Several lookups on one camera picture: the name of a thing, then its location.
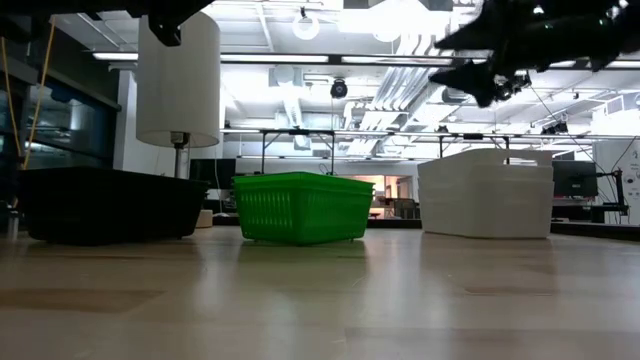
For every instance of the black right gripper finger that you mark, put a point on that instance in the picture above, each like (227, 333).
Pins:
(475, 77)
(477, 35)

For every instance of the black slotted plastic basket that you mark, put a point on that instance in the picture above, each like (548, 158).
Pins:
(110, 205)

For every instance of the white shade table lamp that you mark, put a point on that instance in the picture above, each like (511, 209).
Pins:
(177, 85)

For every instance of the black computer monitor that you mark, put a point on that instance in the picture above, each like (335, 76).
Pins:
(575, 177)
(212, 174)

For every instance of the white printed board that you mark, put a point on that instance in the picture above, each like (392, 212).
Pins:
(620, 165)

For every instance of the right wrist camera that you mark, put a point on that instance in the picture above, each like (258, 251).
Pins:
(515, 86)

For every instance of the black folding table frame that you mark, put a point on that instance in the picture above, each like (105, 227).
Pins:
(297, 132)

